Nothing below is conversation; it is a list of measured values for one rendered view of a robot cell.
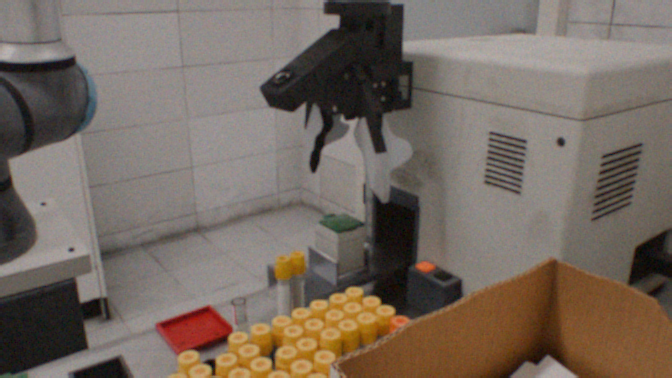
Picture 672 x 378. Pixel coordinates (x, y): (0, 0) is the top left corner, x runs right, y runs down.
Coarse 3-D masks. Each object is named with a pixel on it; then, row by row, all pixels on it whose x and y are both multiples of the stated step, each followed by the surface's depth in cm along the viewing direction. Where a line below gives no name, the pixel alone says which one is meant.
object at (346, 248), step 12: (324, 228) 65; (360, 228) 65; (324, 240) 65; (336, 240) 63; (348, 240) 64; (360, 240) 65; (324, 252) 66; (336, 252) 64; (348, 252) 65; (360, 252) 66; (348, 264) 65; (360, 264) 66
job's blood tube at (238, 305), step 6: (234, 300) 49; (240, 300) 50; (234, 306) 49; (240, 306) 49; (234, 312) 49; (240, 312) 49; (246, 312) 49; (234, 318) 49; (240, 318) 49; (246, 318) 49; (234, 324) 49; (240, 324) 49; (246, 324) 50; (234, 330) 50; (240, 330) 49; (246, 330) 50
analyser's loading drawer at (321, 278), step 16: (384, 240) 76; (400, 240) 76; (320, 256) 66; (368, 256) 66; (384, 256) 72; (400, 256) 72; (272, 272) 64; (320, 272) 66; (336, 272) 64; (352, 272) 65; (368, 272) 67; (384, 272) 68; (272, 288) 65; (320, 288) 64; (336, 288) 64
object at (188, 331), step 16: (208, 304) 67; (176, 320) 64; (192, 320) 65; (208, 320) 65; (224, 320) 63; (176, 336) 62; (192, 336) 62; (208, 336) 62; (224, 336) 61; (176, 352) 58
